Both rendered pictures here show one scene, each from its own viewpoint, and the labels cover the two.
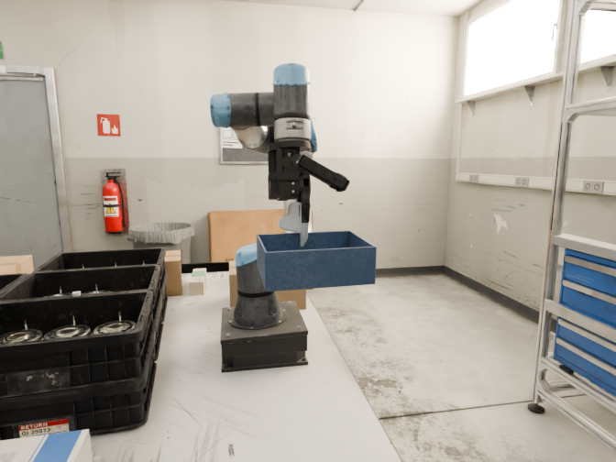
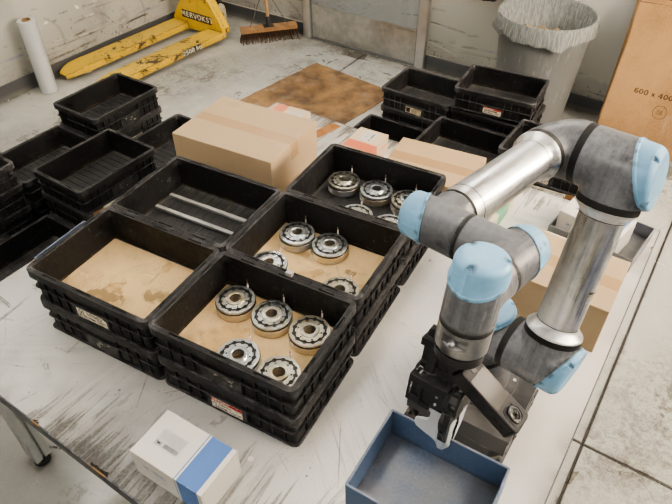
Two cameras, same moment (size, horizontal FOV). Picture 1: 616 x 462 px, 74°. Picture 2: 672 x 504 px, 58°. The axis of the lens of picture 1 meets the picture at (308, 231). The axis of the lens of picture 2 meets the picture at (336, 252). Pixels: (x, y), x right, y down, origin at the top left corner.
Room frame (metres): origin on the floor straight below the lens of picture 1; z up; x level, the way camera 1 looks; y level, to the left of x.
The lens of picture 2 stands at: (0.34, -0.23, 1.99)
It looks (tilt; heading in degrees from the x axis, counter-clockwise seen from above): 42 degrees down; 44
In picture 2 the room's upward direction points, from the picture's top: straight up
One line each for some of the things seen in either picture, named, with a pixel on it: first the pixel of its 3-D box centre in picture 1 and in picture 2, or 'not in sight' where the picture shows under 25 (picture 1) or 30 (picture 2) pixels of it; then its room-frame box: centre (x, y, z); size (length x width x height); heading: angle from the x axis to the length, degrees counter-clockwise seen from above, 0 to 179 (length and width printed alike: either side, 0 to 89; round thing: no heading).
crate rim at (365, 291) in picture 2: (87, 284); (317, 243); (1.19, 0.67, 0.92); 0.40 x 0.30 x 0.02; 106
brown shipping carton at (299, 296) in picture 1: (266, 284); (556, 285); (1.64, 0.17, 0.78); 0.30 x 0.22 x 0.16; 101
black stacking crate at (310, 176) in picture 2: (108, 274); (366, 199); (1.48, 0.75, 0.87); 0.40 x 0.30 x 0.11; 106
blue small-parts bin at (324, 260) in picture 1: (313, 258); (426, 487); (0.76, -0.01, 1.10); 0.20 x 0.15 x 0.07; 103
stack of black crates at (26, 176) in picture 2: not in sight; (53, 183); (1.11, 2.38, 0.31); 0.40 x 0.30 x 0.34; 10
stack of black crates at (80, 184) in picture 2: not in sight; (108, 201); (1.19, 1.99, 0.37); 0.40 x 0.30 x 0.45; 10
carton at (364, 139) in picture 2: not in sight; (364, 148); (1.85, 1.08, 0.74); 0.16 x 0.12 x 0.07; 14
